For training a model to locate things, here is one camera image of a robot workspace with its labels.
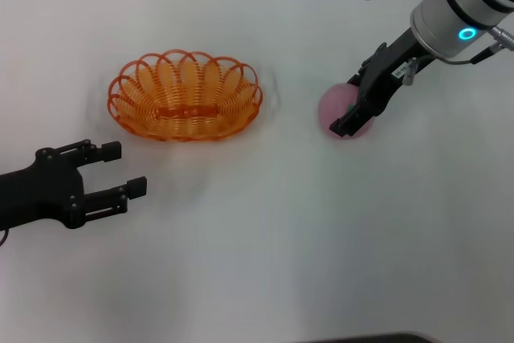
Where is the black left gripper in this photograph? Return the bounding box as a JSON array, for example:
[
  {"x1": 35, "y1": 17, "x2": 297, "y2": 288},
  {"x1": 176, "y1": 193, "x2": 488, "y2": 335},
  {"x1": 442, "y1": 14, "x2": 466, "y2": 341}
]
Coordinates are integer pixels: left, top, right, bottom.
[{"x1": 0, "y1": 139, "x2": 148, "y2": 231}]

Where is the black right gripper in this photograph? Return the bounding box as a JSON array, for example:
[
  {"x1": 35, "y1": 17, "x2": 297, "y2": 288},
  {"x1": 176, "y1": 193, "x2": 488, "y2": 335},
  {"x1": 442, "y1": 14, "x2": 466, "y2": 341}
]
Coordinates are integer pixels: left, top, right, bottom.
[{"x1": 328, "y1": 27, "x2": 437, "y2": 138}]

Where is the pink peach with green leaf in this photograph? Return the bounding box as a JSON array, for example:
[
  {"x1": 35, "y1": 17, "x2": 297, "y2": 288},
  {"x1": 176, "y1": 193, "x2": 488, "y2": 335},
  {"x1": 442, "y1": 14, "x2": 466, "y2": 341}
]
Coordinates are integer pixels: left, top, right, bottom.
[{"x1": 316, "y1": 82, "x2": 377, "y2": 141}]

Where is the orange plastic woven basket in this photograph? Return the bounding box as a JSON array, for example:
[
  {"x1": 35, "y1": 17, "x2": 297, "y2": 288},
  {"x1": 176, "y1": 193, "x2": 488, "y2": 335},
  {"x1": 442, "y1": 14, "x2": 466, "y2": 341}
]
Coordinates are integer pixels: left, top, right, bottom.
[{"x1": 106, "y1": 50, "x2": 264, "y2": 142}]

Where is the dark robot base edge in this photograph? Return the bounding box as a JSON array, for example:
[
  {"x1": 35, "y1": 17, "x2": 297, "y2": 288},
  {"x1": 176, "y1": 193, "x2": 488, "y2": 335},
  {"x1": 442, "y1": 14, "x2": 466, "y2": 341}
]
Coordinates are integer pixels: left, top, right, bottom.
[{"x1": 316, "y1": 333, "x2": 437, "y2": 343}]

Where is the grey cable plug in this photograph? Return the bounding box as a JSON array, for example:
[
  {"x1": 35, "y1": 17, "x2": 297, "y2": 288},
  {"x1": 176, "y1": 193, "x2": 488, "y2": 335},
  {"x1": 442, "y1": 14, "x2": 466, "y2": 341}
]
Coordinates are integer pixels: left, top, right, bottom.
[{"x1": 401, "y1": 58, "x2": 418, "y2": 87}]

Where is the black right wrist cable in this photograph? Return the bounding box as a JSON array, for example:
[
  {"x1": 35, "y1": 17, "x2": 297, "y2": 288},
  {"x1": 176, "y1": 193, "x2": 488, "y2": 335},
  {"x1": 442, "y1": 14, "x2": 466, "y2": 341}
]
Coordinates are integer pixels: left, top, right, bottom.
[{"x1": 439, "y1": 42, "x2": 504, "y2": 65}]

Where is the silver cable connector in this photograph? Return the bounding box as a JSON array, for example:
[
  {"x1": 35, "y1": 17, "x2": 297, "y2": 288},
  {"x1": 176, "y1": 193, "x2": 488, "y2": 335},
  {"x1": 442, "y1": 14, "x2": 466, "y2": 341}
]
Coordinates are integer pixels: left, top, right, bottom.
[{"x1": 490, "y1": 25, "x2": 514, "y2": 51}]

